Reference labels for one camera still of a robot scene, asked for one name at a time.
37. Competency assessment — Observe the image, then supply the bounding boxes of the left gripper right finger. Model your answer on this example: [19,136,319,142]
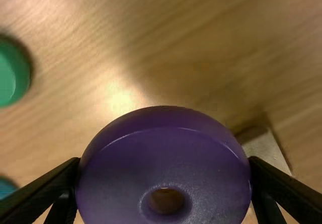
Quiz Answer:
[248,156,322,224]

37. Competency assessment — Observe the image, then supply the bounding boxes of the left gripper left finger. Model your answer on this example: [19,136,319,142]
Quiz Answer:
[0,157,81,224]

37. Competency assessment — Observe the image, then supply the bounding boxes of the purple ring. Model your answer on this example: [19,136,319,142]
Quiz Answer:
[74,105,253,224]

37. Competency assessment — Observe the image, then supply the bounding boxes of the wooden peg base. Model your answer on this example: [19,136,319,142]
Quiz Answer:
[232,113,294,178]

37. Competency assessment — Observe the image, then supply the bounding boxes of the light blue ring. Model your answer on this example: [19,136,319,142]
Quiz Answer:
[0,177,18,201]

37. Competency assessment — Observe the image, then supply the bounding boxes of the dark green ring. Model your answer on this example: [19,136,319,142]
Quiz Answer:
[0,34,33,108]

